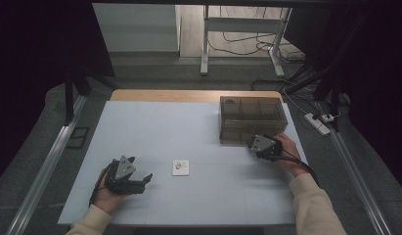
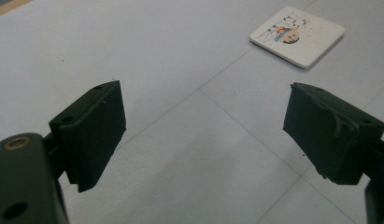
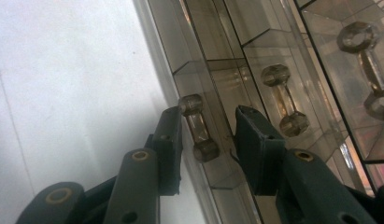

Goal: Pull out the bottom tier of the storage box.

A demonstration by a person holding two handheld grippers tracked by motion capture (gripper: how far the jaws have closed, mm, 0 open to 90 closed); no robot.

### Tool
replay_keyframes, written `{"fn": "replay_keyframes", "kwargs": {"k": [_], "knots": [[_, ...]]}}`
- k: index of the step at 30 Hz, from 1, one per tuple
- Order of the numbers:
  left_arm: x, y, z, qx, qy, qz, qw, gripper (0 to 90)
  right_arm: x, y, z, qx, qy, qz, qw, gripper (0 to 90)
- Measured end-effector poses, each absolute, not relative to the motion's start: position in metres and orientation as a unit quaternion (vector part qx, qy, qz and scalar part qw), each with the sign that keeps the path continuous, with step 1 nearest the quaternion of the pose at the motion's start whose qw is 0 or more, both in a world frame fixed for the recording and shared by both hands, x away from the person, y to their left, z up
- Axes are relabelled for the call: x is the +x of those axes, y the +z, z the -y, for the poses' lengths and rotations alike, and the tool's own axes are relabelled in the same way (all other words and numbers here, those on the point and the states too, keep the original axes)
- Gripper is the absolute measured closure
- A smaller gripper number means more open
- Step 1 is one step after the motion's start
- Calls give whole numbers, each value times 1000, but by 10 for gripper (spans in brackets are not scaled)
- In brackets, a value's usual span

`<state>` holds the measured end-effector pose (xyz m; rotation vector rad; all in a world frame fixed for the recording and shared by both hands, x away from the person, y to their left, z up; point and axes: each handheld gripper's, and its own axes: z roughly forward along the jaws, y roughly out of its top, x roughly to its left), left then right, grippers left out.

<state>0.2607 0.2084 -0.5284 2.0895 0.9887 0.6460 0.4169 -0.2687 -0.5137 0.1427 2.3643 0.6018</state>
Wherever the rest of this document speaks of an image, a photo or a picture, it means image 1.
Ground brown transparent storage box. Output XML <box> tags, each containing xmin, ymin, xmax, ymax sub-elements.
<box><xmin>218</xmin><ymin>95</ymin><xmax>290</xmax><ymax>145</ymax></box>

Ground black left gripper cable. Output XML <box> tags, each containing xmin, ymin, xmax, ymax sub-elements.
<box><xmin>89</xmin><ymin>160</ymin><xmax>117</xmax><ymax>208</ymax></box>

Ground white desk frame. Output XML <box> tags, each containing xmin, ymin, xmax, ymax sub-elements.
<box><xmin>200</xmin><ymin>4</ymin><xmax>292</xmax><ymax>78</ymax></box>

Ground brown transparent drawer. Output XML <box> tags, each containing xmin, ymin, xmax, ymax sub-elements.
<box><xmin>220</xmin><ymin>125</ymin><xmax>286</xmax><ymax>145</ymax></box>

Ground white table cover sheet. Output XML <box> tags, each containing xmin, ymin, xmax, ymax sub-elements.
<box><xmin>57</xmin><ymin>100</ymin><xmax>309</xmax><ymax>227</ymax></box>

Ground person's left hand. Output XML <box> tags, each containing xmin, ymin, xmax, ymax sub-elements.
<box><xmin>92</xmin><ymin>168</ymin><xmax>130</xmax><ymax>215</ymax></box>

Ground aluminium rail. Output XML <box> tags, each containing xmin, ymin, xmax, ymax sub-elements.
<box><xmin>329</xmin><ymin>129</ymin><xmax>394</xmax><ymax>235</ymax></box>
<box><xmin>5</xmin><ymin>94</ymin><xmax>89</xmax><ymax>235</ymax></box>

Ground person's right hand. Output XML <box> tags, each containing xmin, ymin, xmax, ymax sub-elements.
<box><xmin>273</xmin><ymin>131</ymin><xmax>309</xmax><ymax>178</ymax></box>

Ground small white printed card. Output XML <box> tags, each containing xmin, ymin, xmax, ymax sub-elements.
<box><xmin>171</xmin><ymin>159</ymin><xmax>191</xmax><ymax>177</ymax></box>

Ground white panel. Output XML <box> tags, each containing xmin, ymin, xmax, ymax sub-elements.
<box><xmin>92</xmin><ymin>3</ymin><xmax>181</xmax><ymax>53</ymax></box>

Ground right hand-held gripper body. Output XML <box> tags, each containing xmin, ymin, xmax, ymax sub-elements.
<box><xmin>246</xmin><ymin>133</ymin><xmax>284</xmax><ymax>162</ymax></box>

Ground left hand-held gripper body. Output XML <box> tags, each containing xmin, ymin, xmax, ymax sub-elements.
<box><xmin>105</xmin><ymin>155</ymin><xmax>148</xmax><ymax>196</ymax></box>

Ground wooden table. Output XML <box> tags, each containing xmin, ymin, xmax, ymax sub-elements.
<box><xmin>110</xmin><ymin>89</ymin><xmax>285</xmax><ymax>104</ymax></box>

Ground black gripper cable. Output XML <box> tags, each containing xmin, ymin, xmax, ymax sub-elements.
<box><xmin>89</xmin><ymin>160</ymin><xmax>117</xmax><ymax>208</ymax></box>
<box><xmin>270</xmin><ymin>154</ymin><xmax>320</xmax><ymax>188</ymax></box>

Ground black floor cables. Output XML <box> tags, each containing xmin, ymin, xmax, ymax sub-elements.
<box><xmin>206</xmin><ymin>30</ymin><xmax>305</xmax><ymax>65</ymax></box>

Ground white power strip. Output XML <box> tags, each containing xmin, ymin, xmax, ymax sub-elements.
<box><xmin>303</xmin><ymin>112</ymin><xmax>332</xmax><ymax>136</ymax></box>

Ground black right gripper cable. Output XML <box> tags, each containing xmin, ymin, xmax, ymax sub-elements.
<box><xmin>270</xmin><ymin>154</ymin><xmax>320</xmax><ymax>188</ymax></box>

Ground black metal stand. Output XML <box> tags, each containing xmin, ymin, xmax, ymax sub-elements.
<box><xmin>285</xmin><ymin>13</ymin><xmax>369</xmax><ymax>133</ymax></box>
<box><xmin>64</xmin><ymin>63</ymin><xmax>119</xmax><ymax>125</ymax></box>

